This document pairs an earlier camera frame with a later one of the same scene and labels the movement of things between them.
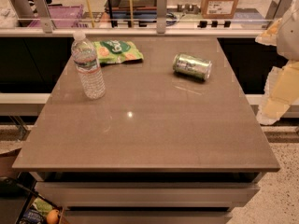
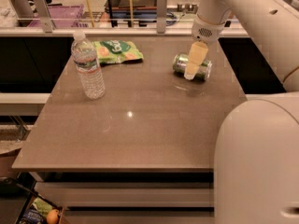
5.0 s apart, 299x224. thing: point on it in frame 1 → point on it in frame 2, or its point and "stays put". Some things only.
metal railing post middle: (162, 11) stays put
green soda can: (192, 66) stays put
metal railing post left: (42, 10) stays put
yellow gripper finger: (281, 90) → (206, 33)
